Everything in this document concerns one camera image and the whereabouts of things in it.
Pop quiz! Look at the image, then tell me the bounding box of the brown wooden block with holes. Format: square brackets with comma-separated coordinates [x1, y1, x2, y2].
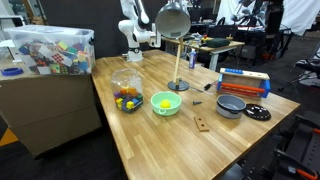
[194, 115, 210, 133]

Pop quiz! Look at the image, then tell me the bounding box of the orange toy rod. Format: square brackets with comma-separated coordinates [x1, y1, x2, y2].
[221, 82, 266, 95]

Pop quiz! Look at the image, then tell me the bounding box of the grey cooking pot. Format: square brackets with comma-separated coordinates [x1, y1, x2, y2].
[215, 94, 247, 120]

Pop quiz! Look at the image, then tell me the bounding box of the blue white bottle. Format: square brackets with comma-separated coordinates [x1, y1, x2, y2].
[188, 48, 198, 70]

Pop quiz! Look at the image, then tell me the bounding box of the dark green case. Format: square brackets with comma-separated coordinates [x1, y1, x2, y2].
[204, 37, 231, 49]

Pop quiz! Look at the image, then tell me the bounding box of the mint green bowl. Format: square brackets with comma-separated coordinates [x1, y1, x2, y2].
[150, 91, 183, 117]

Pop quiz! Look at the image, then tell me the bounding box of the red toy rod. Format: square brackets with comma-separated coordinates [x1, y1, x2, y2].
[220, 88, 262, 98]

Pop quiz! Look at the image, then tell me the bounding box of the wooden blue toy toolbox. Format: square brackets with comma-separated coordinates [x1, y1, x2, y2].
[216, 67, 272, 99]

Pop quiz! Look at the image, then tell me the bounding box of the clear bin of puzzle cubes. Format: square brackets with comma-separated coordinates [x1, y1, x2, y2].
[3, 25, 97, 76]

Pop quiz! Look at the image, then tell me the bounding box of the white curtain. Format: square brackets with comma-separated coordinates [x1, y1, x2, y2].
[215, 0, 320, 36]

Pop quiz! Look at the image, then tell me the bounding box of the wooden table with white legs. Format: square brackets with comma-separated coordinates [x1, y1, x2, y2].
[162, 35, 246, 72]

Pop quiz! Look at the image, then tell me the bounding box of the cardboard box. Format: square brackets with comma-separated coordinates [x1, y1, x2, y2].
[0, 63, 103, 158]

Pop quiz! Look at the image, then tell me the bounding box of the yellow ball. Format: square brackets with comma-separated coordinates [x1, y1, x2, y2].
[159, 99, 172, 109]

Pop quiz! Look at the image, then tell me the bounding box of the clear jar of coloured cubes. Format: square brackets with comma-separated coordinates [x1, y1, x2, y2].
[110, 68, 145, 114]

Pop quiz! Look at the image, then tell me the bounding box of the braided lamp cable with switch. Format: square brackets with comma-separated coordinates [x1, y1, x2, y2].
[189, 79, 220, 94]

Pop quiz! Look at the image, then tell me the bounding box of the black pot lid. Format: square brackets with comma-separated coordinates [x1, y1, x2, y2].
[242, 103, 272, 122]

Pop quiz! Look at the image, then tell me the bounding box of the blue tape ring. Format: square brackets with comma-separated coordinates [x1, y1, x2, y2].
[0, 67, 25, 77]

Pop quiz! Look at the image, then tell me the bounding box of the black equipment stand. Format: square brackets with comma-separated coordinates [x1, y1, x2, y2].
[239, 109, 320, 180]

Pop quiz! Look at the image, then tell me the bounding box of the blue toy brick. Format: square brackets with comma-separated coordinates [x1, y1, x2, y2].
[225, 68, 245, 75]

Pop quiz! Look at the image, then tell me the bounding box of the grey desk lamp wooden pole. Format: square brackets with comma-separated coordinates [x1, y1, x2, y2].
[154, 1, 192, 92]

